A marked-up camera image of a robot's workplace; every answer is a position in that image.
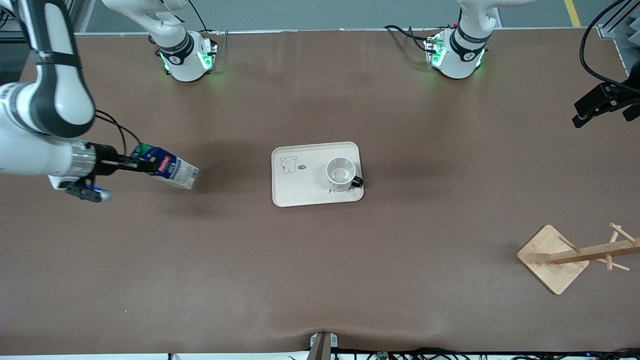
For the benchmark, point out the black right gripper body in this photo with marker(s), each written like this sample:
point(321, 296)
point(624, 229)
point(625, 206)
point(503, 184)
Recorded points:
point(104, 159)

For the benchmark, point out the blue milk carton green cap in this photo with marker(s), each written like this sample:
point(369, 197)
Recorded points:
point(172, 170)

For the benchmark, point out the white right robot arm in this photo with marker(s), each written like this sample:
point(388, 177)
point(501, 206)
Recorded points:
point(30, 150)

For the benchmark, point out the cream plastic tray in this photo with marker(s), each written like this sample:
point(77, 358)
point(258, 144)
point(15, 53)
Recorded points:
point(300, 187)

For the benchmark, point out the wooden mug rack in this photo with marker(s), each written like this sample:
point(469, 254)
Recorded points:
point(547, 260)

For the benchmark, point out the brown table mat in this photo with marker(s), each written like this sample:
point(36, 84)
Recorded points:
point(320, 275)

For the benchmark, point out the green connector plug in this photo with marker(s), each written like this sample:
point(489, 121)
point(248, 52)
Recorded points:
point(383, 355)

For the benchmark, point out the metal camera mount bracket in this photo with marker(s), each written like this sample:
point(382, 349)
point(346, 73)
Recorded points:
point(322, 345)

